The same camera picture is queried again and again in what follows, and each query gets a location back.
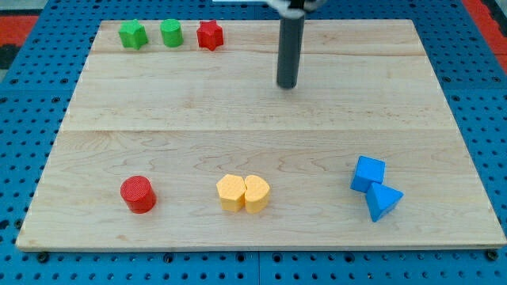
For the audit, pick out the red star block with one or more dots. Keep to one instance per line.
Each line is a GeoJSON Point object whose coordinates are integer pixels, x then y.
{"type": "Point", "coordinates": [210, 35]}

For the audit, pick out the light wooden board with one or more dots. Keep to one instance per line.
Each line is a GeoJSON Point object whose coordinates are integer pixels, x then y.
{"type": "Point", "coordinates": [185, 117]}

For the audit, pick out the green star block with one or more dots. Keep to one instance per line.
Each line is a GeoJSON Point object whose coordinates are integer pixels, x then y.
{"type": "Point", "coordinates": [132, 34]}

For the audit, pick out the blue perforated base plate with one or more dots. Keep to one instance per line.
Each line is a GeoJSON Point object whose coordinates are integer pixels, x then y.
{"type": "Point", "coordinates": [38, 86]}

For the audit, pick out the green cylinder block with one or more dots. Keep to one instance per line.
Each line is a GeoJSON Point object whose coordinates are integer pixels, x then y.
{"type": "Point", "coordinates": [171, 32]}

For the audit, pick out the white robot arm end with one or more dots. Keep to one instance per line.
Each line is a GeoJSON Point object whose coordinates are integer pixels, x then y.
{"type": "Point", "coordinates": [294, 9]}

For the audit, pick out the blue cube block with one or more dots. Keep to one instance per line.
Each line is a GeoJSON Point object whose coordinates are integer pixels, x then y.
{"type": "Point", "coordinates": [368, 170]}

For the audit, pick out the blue triangle block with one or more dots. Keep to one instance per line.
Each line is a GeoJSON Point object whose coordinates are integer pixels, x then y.
{"type": "Point", "coordinates": [381, 200]}

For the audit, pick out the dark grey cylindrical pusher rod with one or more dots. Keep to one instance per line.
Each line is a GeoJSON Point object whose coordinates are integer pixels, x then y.
{"type": "Point", "coordinates": [289, 50]}

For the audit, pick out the yellow hexagon block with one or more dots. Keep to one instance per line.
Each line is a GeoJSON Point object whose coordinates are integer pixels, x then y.
{"type": "Point", "coordinates": [231, 190]}

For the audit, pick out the red cylinder block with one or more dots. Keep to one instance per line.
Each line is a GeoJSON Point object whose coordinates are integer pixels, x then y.
{"type": "Point", "coordinates": [138, 194]}

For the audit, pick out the yellow heart block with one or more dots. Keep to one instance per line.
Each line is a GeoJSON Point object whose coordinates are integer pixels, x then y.
{"type": "Point", "coordinates": [257, 194]}

